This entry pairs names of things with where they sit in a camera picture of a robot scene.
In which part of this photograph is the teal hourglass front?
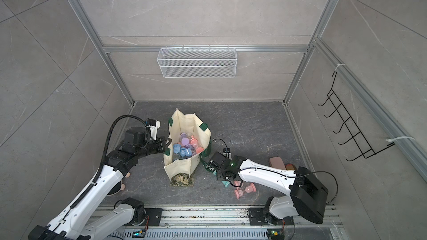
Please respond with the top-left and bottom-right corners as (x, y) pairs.
(222, 181), (230, 188)

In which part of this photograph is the blue hourglass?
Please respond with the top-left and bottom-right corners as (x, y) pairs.
(179, 148), (193, 159)

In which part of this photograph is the cream canvas tote bag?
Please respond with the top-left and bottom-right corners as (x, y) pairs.
(163, 110), (216, 186)

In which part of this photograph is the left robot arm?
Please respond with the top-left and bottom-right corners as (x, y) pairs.
(28, 114), (171, 240)

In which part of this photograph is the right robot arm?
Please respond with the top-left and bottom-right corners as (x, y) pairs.
(201, 147), (334, 224)

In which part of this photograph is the pink case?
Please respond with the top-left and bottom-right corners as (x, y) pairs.
(269, 157), (286, 170)

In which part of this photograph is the pink toy at left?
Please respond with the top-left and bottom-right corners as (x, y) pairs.
(109, 171), (131, 196)

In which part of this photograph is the plaid pouch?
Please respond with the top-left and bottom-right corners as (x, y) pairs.
(285, 163), (298, 171)

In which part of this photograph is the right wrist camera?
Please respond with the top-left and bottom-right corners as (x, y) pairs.
(223, 147), (232, 160)

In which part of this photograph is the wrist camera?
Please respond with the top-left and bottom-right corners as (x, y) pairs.
(146, 118), (161, 141)
(223, 147), (232, 160)

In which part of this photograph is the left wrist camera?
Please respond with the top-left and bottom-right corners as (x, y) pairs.
(146, 118), (161, 141)

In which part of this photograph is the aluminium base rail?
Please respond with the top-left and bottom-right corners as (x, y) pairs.
(106, 206), (348, 240)

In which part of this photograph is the white wire mesh basket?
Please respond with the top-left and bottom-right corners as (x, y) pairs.
(157, 47), (238, 78)

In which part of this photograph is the black wire hook rack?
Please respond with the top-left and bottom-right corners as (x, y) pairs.
(318, 72), (395, 162)

